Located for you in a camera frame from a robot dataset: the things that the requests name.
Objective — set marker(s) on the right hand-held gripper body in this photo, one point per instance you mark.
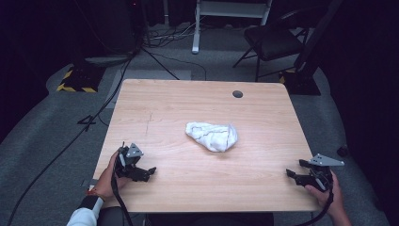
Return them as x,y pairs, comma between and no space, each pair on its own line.
321,175

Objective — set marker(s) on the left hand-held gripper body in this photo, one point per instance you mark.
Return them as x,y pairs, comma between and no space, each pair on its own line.
128,163

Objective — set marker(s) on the white stitched cloth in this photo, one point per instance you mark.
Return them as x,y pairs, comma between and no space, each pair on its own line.
215,138

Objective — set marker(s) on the person's right hand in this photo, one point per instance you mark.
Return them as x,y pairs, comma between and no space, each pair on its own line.
334,201

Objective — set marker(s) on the person's left hand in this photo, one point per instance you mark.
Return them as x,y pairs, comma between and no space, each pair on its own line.
106,182

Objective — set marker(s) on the small black round object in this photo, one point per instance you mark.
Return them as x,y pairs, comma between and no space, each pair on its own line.
342,151

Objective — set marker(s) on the red wristband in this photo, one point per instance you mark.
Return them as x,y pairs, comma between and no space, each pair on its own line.
95,194

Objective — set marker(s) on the black slanted stand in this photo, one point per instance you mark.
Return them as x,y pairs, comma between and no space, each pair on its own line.
301,84

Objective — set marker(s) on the yellow black striped stand base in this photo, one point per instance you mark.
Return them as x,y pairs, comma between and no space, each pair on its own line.
80,80

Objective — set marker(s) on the dark curtain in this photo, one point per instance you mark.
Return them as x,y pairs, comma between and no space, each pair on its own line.
25,47
370,62

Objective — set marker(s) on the black folding chair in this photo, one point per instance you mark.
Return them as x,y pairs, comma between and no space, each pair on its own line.
273,42

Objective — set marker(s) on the dark equipment cabinet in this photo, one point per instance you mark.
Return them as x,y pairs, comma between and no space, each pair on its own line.
109,28

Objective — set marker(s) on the white desk frame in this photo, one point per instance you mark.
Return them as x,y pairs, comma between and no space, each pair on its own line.
196,37

